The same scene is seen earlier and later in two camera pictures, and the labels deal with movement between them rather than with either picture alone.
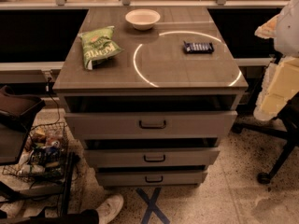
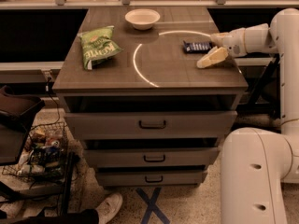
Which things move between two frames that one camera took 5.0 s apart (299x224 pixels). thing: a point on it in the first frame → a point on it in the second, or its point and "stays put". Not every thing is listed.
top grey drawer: x=150 y=125 stays put
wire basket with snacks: x=47 y=155 stays put
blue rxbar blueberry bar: x=198 y=47 stays put
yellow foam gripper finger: x=267 y=30 → x=218 y=37
